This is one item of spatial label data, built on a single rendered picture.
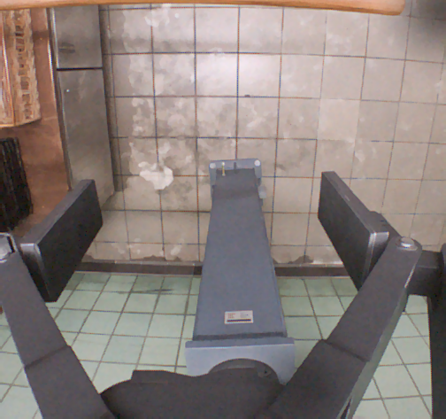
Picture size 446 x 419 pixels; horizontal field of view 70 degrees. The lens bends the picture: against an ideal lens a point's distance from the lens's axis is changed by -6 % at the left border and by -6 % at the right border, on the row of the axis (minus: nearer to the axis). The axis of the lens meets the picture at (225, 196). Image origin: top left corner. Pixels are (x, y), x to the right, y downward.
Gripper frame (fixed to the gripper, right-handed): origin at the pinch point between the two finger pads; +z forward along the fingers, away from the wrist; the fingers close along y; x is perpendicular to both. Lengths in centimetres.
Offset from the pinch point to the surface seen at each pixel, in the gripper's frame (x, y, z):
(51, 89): -2, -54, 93
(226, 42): 10, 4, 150
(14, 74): 4, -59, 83
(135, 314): -106, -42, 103
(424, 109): -21, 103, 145
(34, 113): -9, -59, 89
